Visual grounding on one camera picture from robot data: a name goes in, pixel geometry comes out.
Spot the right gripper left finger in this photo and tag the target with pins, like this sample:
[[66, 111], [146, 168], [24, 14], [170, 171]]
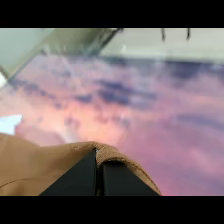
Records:
[[80, 180]]

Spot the tan brown garment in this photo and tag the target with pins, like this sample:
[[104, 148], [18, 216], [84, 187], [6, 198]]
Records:
[[30, 166]]

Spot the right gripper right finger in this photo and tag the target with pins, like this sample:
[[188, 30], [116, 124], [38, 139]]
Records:
[[125, 181]]

